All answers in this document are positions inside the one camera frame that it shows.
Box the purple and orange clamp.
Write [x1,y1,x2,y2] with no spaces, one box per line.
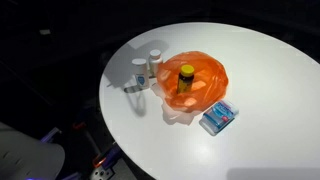
[92,143,123,169]

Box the dark bottle with yellow cap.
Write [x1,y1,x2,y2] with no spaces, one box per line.
[176,64,195,95]

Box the white pill bottle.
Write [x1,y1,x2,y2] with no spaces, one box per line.
[148,49,164,78]

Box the small orange clip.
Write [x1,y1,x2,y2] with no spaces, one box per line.
[72,121,87,131]

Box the purple bar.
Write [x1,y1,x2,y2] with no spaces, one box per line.
[40,127,62,144]

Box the large grey rounded cover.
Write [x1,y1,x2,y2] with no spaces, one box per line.
[0,121,66,180]

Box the grey perforated metal plate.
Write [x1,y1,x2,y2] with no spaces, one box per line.
[89,165,116,180]

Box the orange plastic bag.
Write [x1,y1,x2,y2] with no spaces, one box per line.
[151,50,230,126]

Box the white roll-on stick blue logo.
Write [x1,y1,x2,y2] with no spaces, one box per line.
[131,58,151,90]

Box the clear blue plastic box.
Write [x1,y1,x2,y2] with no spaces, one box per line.
[198,99,240,137]

